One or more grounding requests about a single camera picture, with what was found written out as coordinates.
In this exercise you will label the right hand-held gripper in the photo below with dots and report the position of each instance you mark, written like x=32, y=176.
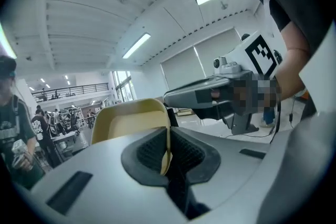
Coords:
x=258, y=53

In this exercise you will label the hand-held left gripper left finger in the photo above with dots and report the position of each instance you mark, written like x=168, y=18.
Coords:
x=147, y=154

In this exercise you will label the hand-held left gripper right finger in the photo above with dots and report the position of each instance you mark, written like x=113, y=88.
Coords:
x=193, y=156

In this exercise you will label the yellow plastic container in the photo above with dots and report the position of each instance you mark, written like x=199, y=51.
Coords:
x=131, y=119

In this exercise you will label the person's right forearm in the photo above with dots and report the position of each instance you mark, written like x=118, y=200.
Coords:
x=292, y=65

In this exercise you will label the person's right hand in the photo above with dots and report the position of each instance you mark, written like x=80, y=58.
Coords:
x=240, y=98

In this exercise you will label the grey roller blind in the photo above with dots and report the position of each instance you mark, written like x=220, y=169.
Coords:
x=181, y=70
x=218, y=46

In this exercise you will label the ceiling sensor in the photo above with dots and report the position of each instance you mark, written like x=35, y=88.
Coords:
x=224, y=5

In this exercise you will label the tall window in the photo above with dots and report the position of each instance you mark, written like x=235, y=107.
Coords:
x=124, y=86

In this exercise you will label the cluttered work table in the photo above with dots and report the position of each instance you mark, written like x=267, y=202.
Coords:
x=64, y=140

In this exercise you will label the black balcony railing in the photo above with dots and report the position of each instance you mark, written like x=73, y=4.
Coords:
x=71, y=89

